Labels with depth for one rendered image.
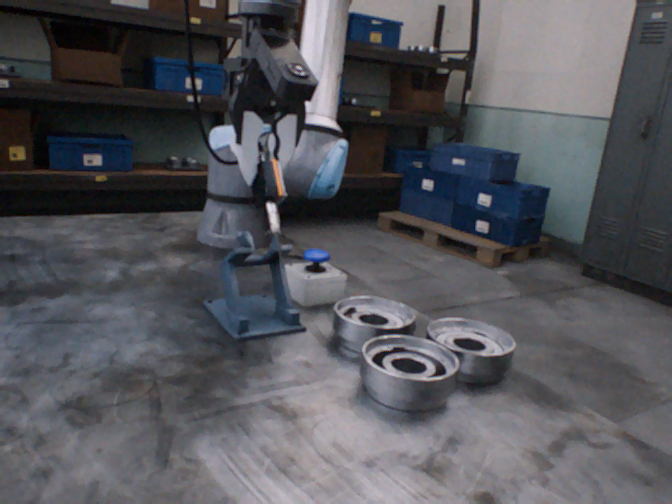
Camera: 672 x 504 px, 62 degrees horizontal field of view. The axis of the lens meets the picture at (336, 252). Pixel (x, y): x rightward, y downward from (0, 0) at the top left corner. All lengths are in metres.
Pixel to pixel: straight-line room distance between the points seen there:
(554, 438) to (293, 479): 0.27
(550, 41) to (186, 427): 5.04
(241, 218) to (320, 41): 0.36
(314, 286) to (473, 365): 0.28
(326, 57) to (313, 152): 0.18
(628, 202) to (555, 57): 1.62
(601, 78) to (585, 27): 0.45
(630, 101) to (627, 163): 0.40
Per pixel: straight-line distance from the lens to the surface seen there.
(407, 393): 0.59
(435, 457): 0.55
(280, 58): 0.65
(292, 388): 0.62
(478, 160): 4.47
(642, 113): 4.22
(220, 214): 1.10
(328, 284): 0.83
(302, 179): 1.06
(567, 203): 5.08
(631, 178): 4.22
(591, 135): 4.99
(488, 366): 0.67
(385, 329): 0.69
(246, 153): 0.70
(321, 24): 1.13
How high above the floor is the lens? 1.11
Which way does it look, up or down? 16 degrees down
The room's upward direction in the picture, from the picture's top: 6 degrees clockwise
